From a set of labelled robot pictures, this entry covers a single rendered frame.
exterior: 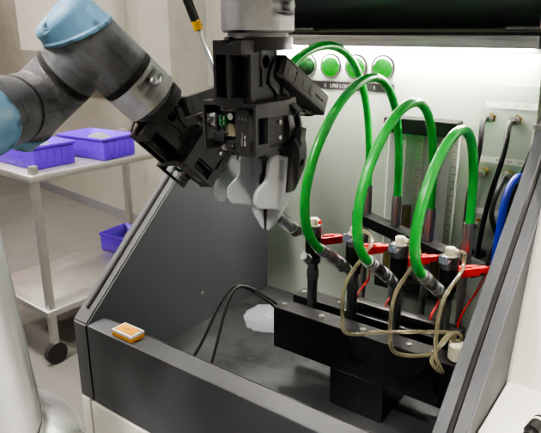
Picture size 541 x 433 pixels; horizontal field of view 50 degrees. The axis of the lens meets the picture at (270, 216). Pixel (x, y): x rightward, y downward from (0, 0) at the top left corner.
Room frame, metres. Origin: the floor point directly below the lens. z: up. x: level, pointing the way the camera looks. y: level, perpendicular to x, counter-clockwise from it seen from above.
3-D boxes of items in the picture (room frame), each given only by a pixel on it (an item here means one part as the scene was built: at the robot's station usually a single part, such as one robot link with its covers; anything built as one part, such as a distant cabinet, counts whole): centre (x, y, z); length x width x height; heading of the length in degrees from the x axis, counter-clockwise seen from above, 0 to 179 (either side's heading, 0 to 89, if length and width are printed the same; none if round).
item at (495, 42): (1.15, -0.23, 1.43); 0.54 x 0.03 x 0.02; 54
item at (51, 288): (2.83, 0.88, 0.52); 1.07 x 0.62 x 1.03; 136
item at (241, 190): (0.63, 0.03, 1.28); 0.06 x 0.03 x 0.09; 144
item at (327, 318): (0.87, -0.17, 0.91); 0.34 x 0.10 x 0.15; 54
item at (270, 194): (0.61, 0.00, 1.28); 0.06 x 0.03 x 0.09; 144
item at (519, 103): (1.01, -0.43, 1.20); 0.13 x 0.03 x 0.31; 54
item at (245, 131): (0.61, 0.02, 1.38); 0.09 x 0.08 x 0.12; 144
